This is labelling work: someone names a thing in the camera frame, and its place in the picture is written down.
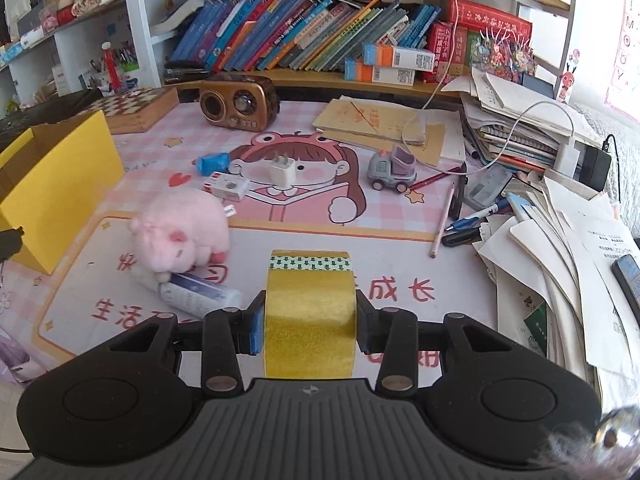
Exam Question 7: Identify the red pencil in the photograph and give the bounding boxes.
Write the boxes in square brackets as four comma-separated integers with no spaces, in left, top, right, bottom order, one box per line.
[409,164,463,192]

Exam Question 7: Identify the stack of books and papers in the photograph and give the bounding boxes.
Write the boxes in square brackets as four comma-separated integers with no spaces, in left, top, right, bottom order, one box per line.
[457,67,591,168]

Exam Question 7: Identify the yellow cardboard box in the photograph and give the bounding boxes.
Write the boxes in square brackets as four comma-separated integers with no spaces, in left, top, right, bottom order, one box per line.
[0,109,126,276]

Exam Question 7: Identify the large red dictionary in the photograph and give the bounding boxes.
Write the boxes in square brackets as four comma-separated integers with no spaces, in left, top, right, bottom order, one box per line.
[440,0,533,36]

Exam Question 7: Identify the fuzzy keychain with metal bell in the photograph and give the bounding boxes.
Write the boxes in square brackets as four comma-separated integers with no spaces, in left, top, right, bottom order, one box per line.
[545,405,640,480]

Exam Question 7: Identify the blue wrapper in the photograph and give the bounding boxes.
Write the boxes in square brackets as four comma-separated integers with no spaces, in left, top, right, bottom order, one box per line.
[195,152,231,176]

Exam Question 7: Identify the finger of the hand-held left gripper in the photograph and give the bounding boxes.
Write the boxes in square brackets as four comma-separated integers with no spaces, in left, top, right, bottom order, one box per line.
[0,227,25,262]

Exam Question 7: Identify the red tassel pen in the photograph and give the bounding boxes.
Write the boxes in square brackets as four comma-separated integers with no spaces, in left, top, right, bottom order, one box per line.
[101,42,122,92]

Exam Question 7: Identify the row of colourful books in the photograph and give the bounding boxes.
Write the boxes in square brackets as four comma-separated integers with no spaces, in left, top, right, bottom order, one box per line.
[165,0,443,73]

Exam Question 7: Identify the cartoon wall sticker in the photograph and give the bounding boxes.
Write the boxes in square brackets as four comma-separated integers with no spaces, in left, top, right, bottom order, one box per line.
[559,50,581,103]

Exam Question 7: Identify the lilac fabric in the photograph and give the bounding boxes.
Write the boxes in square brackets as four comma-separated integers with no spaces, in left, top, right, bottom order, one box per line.
[0,327,56,386]

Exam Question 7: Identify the pink checkered desktop cloth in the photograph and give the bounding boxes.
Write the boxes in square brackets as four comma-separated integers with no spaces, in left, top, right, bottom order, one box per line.
[0,95,501,391]

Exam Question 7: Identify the wooden chess board box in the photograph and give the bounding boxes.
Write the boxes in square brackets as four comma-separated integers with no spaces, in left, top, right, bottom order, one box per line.
[82,87,180,135]

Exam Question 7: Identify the grey purple toy truck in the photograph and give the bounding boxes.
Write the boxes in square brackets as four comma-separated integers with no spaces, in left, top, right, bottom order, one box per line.
[367,144,418,193]

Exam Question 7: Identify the white box with red label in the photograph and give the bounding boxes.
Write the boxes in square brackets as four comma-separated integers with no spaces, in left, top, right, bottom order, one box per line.
[50,62,72,97]

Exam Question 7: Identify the red upright dictionary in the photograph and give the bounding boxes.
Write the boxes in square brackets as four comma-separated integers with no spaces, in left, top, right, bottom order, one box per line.
[450,25,472,81]
[425,22,455,84]

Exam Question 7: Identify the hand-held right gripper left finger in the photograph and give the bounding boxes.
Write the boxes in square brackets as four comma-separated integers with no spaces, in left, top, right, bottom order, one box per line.
[107,290,267,395]

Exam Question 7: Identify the wooden pencil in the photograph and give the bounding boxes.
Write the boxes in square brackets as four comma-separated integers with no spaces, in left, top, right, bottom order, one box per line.
[430,182,457,259]

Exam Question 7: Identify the white pen cup with pens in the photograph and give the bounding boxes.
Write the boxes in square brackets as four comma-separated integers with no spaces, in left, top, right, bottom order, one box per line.
[79,57,112,93]

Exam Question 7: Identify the black piano keyboard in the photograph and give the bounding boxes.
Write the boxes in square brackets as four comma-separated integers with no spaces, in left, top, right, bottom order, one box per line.
[0,89,103,133]

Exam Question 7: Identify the blue white pen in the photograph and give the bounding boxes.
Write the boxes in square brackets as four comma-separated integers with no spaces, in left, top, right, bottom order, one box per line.
[445,197,513,233]

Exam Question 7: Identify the colourful sticker bundle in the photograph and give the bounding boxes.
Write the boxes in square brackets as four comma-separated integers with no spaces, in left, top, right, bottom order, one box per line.
[477,27,536,76]

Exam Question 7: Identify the black thick marker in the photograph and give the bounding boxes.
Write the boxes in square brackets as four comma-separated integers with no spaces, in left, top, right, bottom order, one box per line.
[442,227,483,248]

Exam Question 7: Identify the white charger plug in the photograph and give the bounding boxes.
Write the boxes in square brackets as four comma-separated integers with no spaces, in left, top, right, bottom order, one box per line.
[270,154,301,191]

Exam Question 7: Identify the grey plastic case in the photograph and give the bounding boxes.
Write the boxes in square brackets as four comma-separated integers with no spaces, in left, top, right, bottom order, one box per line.
[462,164,515,211]

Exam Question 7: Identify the green lid tub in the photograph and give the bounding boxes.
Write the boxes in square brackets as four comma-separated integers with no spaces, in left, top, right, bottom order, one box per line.
[119,50,141,81]

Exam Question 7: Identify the dark blue notebook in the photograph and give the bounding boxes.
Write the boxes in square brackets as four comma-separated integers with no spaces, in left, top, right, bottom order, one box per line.
[522,74,556,98]

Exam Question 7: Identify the green white booklet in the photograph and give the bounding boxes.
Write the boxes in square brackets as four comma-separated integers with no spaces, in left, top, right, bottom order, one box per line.
[517,302,551,358]

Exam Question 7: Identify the alphabet wall poster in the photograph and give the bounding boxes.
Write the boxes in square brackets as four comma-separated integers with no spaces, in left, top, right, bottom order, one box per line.
[602,0,640,121]

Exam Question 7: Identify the white printed tube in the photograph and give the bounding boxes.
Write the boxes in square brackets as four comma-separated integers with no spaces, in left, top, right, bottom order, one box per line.
[132,267,243,320]

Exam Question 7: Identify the black stapler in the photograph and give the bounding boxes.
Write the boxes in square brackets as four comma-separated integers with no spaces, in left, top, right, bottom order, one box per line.
[164,60,211,86]

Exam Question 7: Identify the gold glitter tape roll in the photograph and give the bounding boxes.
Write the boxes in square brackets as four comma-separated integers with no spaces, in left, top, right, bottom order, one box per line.
[264,250,357,380]

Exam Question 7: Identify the white power adapter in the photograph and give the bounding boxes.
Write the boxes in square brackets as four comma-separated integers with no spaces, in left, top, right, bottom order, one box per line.
[554,135,581,178]

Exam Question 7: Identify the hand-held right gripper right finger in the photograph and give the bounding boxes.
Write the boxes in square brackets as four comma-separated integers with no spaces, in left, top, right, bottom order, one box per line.
[354,292,513,396]

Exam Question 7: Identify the black power adapter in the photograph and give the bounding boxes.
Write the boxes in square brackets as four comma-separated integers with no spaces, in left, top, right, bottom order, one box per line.
[580,145,613,192]

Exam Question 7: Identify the small white red box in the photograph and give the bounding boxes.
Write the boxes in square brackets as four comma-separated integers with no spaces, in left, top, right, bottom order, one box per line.
[202,171,251,203]

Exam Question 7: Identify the pile of loose papers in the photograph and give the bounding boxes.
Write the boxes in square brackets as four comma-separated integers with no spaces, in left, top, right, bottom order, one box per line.
[472,170,640,401]

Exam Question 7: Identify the yellow exercise notebook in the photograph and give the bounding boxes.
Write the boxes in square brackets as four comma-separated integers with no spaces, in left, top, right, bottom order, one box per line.
[312,95,426,146]

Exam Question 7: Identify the brown exercise notebook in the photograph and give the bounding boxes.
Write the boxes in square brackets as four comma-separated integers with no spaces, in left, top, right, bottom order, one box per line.
[320,110,446,167]

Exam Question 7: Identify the pink plush pig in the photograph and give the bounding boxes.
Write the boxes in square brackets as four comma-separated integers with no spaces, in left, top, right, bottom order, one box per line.
[129,191,233,283]

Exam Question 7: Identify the white wooden bookshelf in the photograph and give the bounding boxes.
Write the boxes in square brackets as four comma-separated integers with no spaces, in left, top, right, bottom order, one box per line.
[0,0,578,101]

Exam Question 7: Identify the brown retro radio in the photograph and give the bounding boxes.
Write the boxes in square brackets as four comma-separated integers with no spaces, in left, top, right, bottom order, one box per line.
[199,74,278,133]

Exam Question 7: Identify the white paper sheet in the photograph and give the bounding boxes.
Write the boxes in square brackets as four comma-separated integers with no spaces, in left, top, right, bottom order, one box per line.
[425,110,467,166]

